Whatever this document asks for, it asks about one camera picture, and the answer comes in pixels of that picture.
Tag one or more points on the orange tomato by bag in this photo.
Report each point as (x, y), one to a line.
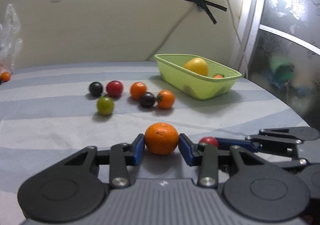
(5, 76)

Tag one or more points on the striped blue bedsheet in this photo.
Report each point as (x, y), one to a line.
(48, 113)

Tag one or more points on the green plastic basket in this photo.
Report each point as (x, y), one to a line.
(194, 85)

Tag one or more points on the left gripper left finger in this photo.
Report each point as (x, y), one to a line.
(118, 157)

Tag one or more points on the orange tomato in cluster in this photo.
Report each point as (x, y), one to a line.
(137, 90)

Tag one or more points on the orange cherry tomato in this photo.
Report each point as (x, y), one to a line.
(218, 76)

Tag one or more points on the orange mandarin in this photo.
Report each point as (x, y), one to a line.
(161, 138)

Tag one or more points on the black tape cross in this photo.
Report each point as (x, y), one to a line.
(204, 5)

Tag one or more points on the orange tomato with stem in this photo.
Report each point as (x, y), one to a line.
(165, 99)

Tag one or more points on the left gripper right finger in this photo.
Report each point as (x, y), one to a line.
(207, 157)

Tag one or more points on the black plum tomato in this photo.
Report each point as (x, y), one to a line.
(96, 89)

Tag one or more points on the clear plastic bag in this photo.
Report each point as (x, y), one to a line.
(11, 44)

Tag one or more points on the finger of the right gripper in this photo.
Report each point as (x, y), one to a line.
(225, 144)

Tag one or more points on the green tomato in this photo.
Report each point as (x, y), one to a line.
(105, 105)

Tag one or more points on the red cherry tomato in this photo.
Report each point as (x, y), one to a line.
(114, 89)

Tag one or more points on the large yellow grapefruit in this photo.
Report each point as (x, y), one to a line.
(197, 65)

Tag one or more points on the dark purple tomato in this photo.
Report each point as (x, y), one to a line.
(147, 100)

